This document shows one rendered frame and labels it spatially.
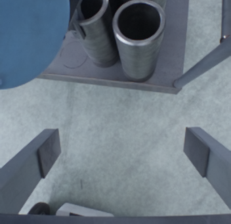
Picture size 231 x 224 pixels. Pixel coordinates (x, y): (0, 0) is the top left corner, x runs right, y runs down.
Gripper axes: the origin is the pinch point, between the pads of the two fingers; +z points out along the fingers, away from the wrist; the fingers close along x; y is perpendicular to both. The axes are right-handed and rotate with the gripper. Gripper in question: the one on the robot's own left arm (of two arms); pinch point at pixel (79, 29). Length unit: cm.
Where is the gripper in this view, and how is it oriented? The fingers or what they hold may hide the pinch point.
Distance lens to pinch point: 48.0
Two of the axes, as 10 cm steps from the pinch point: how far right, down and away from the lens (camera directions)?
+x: -3.1, 9.5, -1.0
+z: 1.4, 1.5, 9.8
